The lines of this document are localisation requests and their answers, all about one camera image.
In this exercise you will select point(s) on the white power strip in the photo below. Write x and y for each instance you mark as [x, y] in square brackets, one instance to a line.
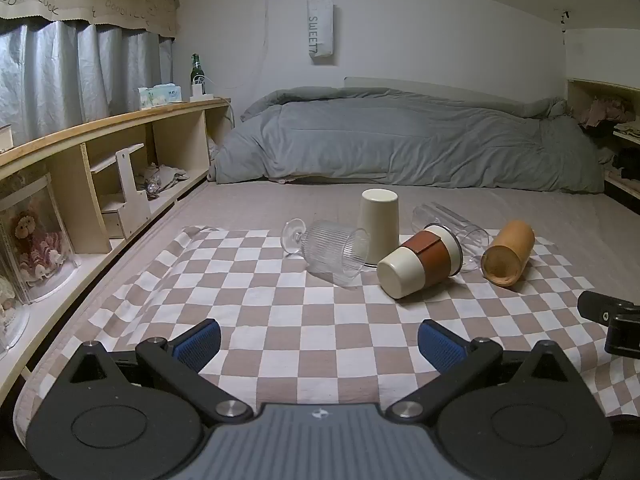
[202, 94]

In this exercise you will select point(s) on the tissue box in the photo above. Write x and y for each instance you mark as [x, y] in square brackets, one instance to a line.
[159, 96]

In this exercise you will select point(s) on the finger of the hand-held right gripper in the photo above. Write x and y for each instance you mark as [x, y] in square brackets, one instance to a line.
[600, 306]
[624, 336]

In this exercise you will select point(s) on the orange cup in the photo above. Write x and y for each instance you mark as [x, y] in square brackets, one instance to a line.
[509, 252]

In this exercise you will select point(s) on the crumpled beige cloth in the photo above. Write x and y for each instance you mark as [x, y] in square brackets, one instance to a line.
[165, 175]

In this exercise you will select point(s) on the long wooden shelf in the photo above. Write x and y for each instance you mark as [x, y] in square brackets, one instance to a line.
[100, 125]

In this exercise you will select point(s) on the brown checkered cloth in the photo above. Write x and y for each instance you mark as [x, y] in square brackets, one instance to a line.
[280, 320]

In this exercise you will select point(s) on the pile of clothes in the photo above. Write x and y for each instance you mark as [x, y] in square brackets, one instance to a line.
[607, 112]

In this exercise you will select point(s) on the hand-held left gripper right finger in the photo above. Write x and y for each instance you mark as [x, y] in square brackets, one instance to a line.
[439, 348]

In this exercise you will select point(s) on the grey duvet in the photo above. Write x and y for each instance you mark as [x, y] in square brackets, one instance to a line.
[400, 140]

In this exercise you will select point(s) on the ribbed glass goblet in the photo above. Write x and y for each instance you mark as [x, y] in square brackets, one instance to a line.
[334, 255]

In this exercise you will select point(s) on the white hanging fabric bag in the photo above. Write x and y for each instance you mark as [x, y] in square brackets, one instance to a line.
[320, 30]

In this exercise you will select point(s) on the wooden tool caddy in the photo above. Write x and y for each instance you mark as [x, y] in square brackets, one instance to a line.
[127, 195]

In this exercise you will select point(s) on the doll in clear case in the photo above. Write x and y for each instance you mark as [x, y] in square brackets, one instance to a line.
[35, 240]

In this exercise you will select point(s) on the plain cream cup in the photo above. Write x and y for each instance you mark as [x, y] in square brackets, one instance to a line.
[379, 225]

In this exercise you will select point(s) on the green glass bottle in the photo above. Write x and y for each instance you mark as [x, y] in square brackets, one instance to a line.
[195, 71]

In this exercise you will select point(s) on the cream cup with brown sleeve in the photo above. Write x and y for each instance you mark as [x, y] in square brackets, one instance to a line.
[419, 266]

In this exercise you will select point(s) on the wooden side shelf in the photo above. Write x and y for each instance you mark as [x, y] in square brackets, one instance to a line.
[615, 160]

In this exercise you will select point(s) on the clear glass tumbler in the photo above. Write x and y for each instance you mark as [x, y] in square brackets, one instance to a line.
[462, 234]

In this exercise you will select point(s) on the grey curtain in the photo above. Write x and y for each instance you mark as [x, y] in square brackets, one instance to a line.
[75, 75]

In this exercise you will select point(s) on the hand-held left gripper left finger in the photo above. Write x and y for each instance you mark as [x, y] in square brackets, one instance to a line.
[199, 346]

